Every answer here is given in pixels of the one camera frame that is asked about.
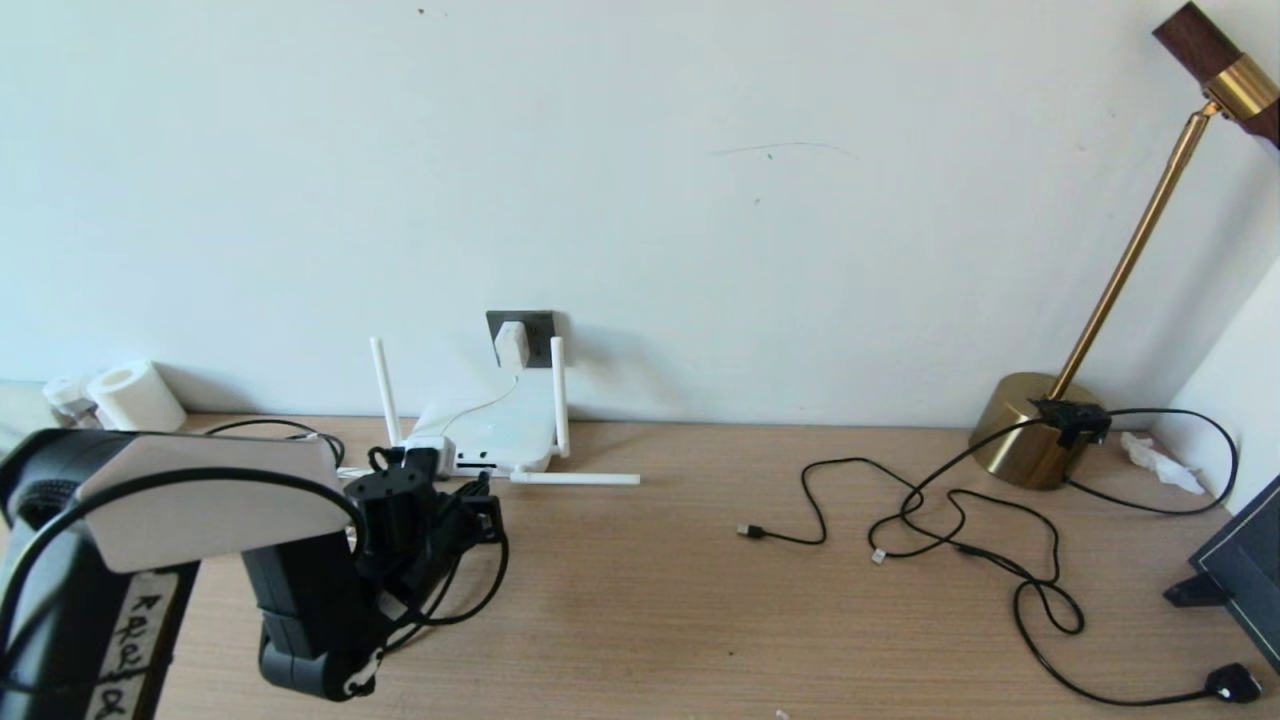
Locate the grey wall power socket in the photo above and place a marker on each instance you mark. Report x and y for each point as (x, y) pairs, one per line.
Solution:
(543, 335)

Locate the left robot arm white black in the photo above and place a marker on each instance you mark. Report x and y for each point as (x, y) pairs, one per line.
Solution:
(210, 500)

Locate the white toilet paper roll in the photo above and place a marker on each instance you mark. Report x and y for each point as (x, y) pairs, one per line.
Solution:
(135, 400)

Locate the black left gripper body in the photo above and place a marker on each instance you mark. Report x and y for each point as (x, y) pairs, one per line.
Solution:
(458, 525)

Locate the small clear plastic container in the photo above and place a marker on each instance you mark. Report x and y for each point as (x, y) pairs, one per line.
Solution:
(68, 398)

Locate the brass desk lamp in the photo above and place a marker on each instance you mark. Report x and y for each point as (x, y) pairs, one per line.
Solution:
(1020, 440)

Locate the black power plug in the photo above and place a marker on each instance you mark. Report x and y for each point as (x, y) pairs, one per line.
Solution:
(1232, 683)

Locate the crumpled white tissue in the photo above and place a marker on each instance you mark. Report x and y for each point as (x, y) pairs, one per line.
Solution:
(1158, 462)

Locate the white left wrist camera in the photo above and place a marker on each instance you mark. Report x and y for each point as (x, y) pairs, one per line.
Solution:
(428, 452)

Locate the white power adapter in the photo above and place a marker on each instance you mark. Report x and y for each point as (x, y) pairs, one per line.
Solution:
(512, 345)

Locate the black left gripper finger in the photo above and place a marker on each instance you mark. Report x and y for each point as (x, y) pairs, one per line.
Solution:
(488, 494)
(475, 484)

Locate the white wifi router with antennas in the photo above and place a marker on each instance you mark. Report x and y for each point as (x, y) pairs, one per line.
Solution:
(510, 435)

